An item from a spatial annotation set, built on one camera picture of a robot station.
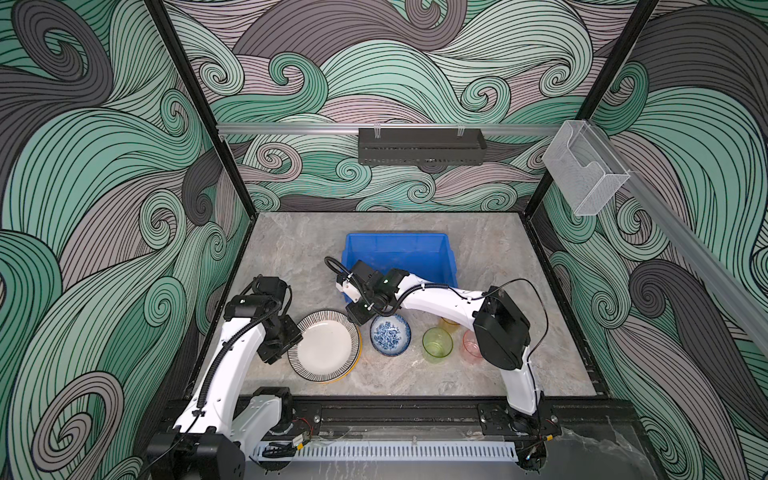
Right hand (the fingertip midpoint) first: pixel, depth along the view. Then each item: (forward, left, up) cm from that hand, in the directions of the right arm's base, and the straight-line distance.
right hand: (352, 316), depth 84 cm
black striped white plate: (-7, +6, -5) cm, 11 cm away
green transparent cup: (-5, -25, -7) cm, 26 cm away
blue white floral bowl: (-5, -11, -3) cm, 12 cm away
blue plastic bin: (+28, -24, -7) cm, 37 cm away
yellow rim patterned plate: (-6, -3, -3) cm, 7 cm away
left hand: (-9, +14, +4) cm, 18 cm away
